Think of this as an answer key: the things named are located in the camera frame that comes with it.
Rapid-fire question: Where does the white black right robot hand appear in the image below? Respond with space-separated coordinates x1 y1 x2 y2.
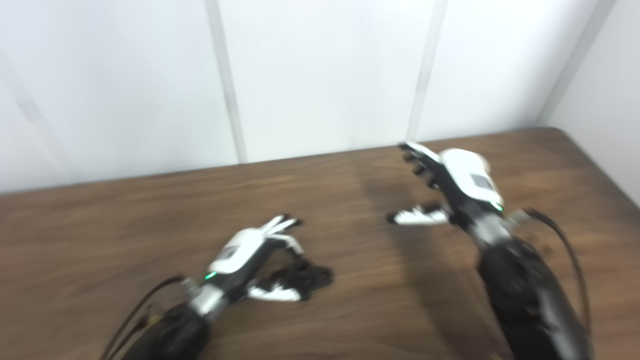
386 141 506 236

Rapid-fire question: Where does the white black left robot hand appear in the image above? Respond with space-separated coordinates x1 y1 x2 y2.
202 214 305 303

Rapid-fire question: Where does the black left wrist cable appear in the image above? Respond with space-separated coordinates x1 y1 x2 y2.
100 274 196 360

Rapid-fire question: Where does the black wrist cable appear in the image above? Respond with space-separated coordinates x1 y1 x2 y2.
510 207 593 346
100 274 196 360

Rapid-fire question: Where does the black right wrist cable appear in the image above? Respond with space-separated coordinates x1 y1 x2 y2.
510 207 593 346

